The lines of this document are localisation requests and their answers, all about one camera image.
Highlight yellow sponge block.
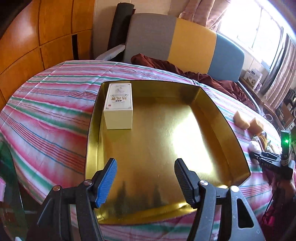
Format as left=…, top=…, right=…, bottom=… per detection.
left=248, top=118, right=264, bottom=135
left=233, top=111, right=250, bottom=130

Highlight yellow plush toy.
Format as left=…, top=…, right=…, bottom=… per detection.
left=248, top=132, right=274, bottom=154

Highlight green glass side table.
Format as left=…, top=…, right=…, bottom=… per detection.
left=1, top=141, right=28, bottom=240

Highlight white appliance box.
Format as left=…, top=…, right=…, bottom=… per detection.
left=243, top=68, right=262, bottom=89

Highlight dark red blanket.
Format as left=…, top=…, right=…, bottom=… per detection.
left=130, top=53, right=256, bottom=111

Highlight striped pink green bedsheet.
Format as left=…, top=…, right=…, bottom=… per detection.
left=1, top=60, right=272, bottom=240

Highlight gold metal tray box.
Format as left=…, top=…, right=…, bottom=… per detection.
left=85, top=80, right=250, bottom=225

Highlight white printed carton box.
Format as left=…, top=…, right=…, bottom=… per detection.
left=103, top=83, right=133, bottom=130

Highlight grey yellow blue headboard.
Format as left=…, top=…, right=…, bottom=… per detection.
left=94, top=12, right=245, bottom=83

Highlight pink patterned curtain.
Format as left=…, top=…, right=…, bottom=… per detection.
left=179, top=1, right=295, bottom=108

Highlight wooden wardrobe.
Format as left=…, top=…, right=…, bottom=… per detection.
left=1, top=1, right=95, bottom=108

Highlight black rolled mat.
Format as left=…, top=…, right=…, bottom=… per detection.
left=107, top=3, right=134, bottom=50

